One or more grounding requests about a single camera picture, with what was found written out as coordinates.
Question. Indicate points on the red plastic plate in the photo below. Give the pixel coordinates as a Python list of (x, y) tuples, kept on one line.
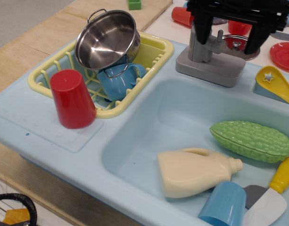
[(279, 53)]

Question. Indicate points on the grey toy scraper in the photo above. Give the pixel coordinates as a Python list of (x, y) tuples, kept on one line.
[(253, 193)]

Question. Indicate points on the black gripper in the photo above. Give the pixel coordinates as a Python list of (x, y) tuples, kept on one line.
[(265, 16)]

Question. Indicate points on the blue plastic mug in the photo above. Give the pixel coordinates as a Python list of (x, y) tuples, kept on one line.
[(117, 79)]

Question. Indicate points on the blue plastic cup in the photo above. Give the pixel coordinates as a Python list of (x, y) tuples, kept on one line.
[(225, 206)]

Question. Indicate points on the grey toy knife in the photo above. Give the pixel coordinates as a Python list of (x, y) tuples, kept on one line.
[(280, 36)]

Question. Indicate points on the light blue toy sink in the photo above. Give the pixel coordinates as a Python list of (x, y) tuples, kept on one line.
[(115, 159)]

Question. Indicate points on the green toy bitter gourd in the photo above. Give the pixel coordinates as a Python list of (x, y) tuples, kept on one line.
[(252, 140)]

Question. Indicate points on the red cup far right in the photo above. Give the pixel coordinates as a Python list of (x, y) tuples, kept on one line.
[(238, 28)]

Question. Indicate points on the red cup behind faucet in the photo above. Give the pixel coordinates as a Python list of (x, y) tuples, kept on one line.
[(182, 16)]

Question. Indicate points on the cream toy detergent bottle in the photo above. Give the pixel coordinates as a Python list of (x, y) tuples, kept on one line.
[(190, 171)]

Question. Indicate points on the yellow handled white spatula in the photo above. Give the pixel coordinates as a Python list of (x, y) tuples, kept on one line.
[(271, 205)]

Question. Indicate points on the stainless steel pot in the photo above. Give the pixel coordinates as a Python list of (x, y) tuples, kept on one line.
[(110, 38)]

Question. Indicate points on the red plastic cup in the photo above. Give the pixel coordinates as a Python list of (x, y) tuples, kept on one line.
[(75, 108)]

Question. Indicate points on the grey toy faucet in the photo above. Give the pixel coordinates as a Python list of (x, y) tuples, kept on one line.
[(200, 61)]

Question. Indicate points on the yellow star spoon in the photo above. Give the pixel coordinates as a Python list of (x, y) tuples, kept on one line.
[(271, 79)]

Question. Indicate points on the green toy block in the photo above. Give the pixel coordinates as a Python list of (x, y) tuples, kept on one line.
[(134, 4)]

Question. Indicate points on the grey toy faucet lever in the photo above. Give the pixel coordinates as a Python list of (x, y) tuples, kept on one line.
[(219, 43)]

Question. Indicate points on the orange object bottom left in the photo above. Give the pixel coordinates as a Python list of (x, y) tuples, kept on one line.
[(16, 216)]

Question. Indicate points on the yellow dish rack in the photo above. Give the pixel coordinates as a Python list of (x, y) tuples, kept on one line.
[(153, 54)]

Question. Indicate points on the steel pot lid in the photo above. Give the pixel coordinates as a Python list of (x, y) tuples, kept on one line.
[(235, 46)]

